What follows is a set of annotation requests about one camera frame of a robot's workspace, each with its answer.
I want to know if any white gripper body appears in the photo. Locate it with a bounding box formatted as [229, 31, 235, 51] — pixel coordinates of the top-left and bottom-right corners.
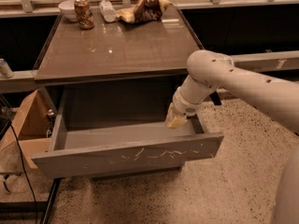
[172, 89, 203, 117]

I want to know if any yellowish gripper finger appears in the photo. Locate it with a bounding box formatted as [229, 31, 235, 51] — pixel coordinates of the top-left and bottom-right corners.
[165, 103, 187, 129]

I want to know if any grey top drawer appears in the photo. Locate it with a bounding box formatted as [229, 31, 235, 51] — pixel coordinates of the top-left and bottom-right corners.
[33, 89, 223, 178]

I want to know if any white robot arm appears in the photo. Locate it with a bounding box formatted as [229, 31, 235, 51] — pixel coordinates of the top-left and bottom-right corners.
[165, 49, 299, 224]

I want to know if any grey drawer cabinet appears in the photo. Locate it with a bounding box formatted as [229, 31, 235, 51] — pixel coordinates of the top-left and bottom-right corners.
[33, 3, 210, 181]

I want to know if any open cardboard box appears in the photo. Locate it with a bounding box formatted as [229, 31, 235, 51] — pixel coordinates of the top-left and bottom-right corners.
[12, 90, 50, 169]

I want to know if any crumpled brown chip bag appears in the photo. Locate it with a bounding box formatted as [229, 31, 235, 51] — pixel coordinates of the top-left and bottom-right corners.
[116, 0, 172, 23]

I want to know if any crushed brown soda can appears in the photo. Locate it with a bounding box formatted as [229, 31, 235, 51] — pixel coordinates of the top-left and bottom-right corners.
[74, 0, 94, 29]

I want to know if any white bowl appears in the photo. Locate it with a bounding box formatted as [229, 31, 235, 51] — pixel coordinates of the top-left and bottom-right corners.
[58, 0, 77, 21]

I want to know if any white can on ledge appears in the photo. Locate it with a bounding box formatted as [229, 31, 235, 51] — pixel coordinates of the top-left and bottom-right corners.
[0, 59, 14, 78]

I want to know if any black table frame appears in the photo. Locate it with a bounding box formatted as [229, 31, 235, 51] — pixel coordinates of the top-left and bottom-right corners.
[0, 178, 61, 224]

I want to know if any black cable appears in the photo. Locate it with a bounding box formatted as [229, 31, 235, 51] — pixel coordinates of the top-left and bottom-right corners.
[8, 121, 40, 224]

